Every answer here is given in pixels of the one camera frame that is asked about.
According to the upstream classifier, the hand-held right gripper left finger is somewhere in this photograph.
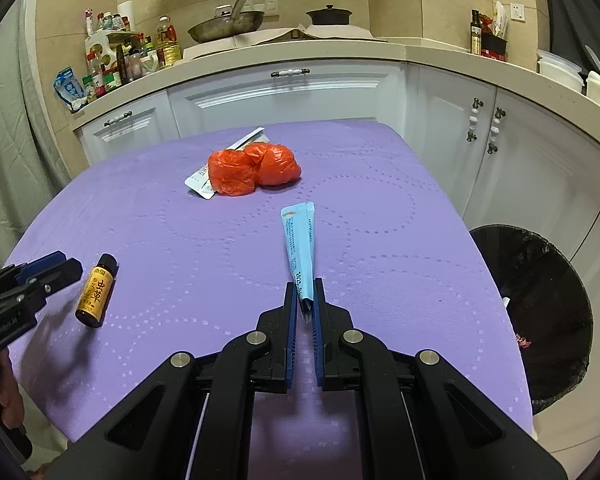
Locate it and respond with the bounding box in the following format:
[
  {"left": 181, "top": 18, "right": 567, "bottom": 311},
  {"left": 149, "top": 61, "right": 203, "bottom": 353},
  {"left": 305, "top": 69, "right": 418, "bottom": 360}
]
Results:
[{"left": 45, "top": 280, "right": 301, "bottom": 480}]

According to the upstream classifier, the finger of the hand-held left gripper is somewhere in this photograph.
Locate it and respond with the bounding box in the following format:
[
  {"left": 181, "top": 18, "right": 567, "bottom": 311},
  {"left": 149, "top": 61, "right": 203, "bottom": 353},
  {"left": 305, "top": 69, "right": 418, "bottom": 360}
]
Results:
[
  {"left": 0, "top": 258, "right": 83, "bottom": 321},
  {"left": 0, "top": 251, "right": 67, "bottom": 293}
]

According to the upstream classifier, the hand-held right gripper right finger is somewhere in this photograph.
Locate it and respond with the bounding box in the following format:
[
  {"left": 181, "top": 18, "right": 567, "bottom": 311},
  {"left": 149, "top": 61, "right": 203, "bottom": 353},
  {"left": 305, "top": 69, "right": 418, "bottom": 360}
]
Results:
[{"left": 310, "top": 277, "right": 567, "bottom": 480}]

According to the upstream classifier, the small brown yellow-label bottle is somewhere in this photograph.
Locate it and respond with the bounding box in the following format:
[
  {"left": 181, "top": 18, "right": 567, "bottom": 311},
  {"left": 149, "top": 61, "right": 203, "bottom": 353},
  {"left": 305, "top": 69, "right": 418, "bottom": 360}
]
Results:
[{"left": 75, "top": 254, "right": 119, "bottom": 329}]

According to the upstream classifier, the light blue tube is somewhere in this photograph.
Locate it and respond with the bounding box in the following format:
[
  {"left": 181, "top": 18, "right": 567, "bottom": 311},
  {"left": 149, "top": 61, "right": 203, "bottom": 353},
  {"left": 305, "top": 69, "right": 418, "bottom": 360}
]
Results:
[{"left": 279, "top": 201, "right": 317, "bottom": 323}]

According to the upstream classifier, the black trash bin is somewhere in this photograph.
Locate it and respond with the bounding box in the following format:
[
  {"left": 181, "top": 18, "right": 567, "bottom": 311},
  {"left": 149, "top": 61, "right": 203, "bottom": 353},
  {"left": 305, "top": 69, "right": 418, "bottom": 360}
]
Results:
[{"left": 467, "top": 225, "right": 595, "bottom": 416}]

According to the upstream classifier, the person's left hand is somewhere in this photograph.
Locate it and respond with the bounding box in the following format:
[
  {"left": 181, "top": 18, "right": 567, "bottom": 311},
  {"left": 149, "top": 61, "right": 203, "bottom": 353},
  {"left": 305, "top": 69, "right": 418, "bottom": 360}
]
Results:
[{"left": 0, "top": 347, "right": 26, "bottom": 431}]

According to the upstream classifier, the purple tablecloth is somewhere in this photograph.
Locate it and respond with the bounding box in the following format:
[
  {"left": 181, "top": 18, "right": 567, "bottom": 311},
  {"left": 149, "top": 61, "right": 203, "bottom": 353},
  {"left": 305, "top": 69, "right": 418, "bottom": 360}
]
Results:
[{"left": 2, "top": 120, "right": 536, "bottom": 480}]

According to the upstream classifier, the grey-green curtain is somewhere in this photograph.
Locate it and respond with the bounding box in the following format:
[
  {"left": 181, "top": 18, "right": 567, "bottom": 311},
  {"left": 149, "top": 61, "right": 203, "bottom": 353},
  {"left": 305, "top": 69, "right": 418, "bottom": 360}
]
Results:
[{"left": 0, "top": 0, "right": 73, "bottom": 271}]

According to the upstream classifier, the white blister packet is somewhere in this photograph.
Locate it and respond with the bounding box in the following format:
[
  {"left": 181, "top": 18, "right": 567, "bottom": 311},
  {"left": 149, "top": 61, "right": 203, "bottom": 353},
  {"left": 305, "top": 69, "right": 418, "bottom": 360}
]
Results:
[{"left": 185, "top": 127, "right": 271, "bottom": 201}]

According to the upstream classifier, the red plastic bag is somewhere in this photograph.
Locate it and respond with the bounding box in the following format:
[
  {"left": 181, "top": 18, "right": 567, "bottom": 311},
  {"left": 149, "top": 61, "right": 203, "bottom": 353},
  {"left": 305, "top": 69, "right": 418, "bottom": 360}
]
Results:
[{"left": 207, "top": 142, "right": 302, "bottom": 198}]

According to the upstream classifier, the blue white packet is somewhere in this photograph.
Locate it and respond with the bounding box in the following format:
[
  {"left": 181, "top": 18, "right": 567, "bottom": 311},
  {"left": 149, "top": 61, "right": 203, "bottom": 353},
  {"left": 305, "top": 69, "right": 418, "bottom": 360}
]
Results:
[{"left": 54, "top": 66, "right": 87, "bottom": 112}]

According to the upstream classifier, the group of condiment bottles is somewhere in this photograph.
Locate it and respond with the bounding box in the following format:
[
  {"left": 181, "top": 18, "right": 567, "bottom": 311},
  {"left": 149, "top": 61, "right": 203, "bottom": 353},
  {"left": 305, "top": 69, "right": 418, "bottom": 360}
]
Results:
[{"left": 82, "top": 7, "right": 183, "bottom": 101}]

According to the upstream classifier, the white kitchen cabinet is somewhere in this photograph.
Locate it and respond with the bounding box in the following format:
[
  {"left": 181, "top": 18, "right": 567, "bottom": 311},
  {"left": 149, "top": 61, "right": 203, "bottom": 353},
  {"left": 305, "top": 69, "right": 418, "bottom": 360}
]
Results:
[{"left": 72, "top": 57, "right": 600, "bottom": 456}]

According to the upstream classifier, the yellow cooking oil bottle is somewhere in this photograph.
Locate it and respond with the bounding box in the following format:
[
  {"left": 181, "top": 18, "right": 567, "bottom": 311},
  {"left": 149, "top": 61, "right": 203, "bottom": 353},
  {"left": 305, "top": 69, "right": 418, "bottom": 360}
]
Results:
[{"left": 156, "top": 16, "right": 182, "bottom": 68}]

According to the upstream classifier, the cooktop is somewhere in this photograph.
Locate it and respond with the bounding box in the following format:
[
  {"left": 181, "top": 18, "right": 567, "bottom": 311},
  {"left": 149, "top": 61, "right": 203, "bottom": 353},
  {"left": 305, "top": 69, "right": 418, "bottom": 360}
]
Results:
[{"left": 182, "top": 25, "right": 388, "bottom": 60}]

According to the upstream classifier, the steel wok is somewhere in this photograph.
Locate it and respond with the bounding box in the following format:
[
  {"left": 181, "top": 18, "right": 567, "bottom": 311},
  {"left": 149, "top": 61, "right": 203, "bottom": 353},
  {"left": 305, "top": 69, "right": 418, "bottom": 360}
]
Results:
[{"left": 187, "top": 0, "right": 266, "bottom": 44}]

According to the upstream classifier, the black lidded pot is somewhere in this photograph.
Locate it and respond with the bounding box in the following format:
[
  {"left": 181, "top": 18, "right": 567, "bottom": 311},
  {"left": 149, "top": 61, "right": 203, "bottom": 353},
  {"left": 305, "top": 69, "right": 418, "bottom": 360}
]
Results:
[{"left": 306, "top": 4, "right": 353, "bottom": 27}]

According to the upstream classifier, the black utensil holder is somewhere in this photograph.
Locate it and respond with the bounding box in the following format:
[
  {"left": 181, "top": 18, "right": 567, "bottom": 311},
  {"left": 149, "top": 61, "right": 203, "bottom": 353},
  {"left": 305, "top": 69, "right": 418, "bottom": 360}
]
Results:
[{"left": 481, "top": 1, "right": 510, "bottom": 61}]

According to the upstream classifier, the grey ladle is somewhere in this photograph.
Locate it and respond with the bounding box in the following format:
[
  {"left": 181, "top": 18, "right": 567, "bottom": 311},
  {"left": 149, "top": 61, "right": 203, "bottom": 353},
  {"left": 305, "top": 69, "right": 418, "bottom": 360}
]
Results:
[{"left": 584, "top": 45, "right": 600, "bottom": 83}]

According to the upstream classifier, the dark hanging cloth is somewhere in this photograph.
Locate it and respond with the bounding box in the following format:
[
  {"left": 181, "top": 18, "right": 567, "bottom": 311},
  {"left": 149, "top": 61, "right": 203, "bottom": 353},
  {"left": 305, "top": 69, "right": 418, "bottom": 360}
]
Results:
[{"left": 537, "top": 0, "right": 600, "bottom": 91}]

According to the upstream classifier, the cabinet door handle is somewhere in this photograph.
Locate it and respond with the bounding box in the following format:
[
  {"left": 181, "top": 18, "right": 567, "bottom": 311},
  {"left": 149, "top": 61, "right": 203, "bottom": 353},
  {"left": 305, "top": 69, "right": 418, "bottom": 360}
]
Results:
[
  {"left": 487, "top": 107, "right": 507, "bottom": 155},
  {"left": 467, "top": 99, "right": 482, "bottom": 142}
]

